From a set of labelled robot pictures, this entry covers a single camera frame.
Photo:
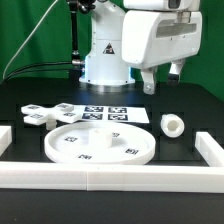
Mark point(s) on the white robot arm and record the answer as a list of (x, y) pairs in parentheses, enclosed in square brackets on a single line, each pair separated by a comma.
[(104, 69)]

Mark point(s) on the white fence piece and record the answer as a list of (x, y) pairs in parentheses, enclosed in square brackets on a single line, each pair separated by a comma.
[(5, 138), (209, 149)]

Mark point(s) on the white right fence piece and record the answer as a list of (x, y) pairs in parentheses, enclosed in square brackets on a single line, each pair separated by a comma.
[(209, 149)]

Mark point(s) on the white cross-shaped table base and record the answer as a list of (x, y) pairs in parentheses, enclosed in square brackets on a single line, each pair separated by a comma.
[(38, 115)]

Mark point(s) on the white front fence rail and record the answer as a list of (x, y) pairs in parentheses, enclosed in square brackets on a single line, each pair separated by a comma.
[(26, 175)]

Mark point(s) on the white left fence piece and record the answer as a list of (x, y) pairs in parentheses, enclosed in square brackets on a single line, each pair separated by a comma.
[(5, 138)]

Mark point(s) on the white round table top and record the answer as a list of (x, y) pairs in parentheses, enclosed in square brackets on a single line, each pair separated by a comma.
[(99, 143)]

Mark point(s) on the black camera stand pole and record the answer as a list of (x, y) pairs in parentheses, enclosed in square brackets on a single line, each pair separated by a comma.
[(84, 6)]

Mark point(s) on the white marker sheet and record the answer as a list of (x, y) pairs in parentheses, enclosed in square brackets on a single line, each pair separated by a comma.
[(112, 113)]

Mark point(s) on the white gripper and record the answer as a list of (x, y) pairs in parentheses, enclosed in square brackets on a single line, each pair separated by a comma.
[(154, 38)]

